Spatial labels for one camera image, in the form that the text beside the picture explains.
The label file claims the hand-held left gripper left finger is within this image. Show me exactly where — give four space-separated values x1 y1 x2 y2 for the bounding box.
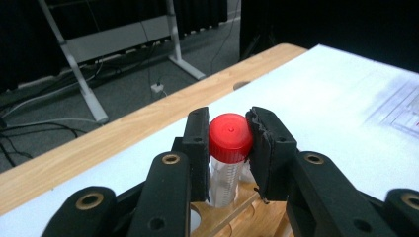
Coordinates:
171 106 211 202

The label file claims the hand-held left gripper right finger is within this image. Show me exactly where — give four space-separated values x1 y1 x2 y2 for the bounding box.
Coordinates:
245 106 299 202

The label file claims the red capped clear tube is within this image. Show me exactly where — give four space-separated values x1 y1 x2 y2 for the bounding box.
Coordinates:
208 113 255 208

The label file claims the wooden test tube rack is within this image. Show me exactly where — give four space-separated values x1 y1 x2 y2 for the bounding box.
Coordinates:
189 179 295 237

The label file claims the clear plastic tube rack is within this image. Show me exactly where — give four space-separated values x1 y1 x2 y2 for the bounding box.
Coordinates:
365 77 419 139

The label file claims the white metal stand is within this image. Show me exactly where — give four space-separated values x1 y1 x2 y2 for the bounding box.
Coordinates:
37 0 208 125

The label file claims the black cable bundle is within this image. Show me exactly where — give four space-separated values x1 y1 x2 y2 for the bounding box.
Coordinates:
0 117 88 167

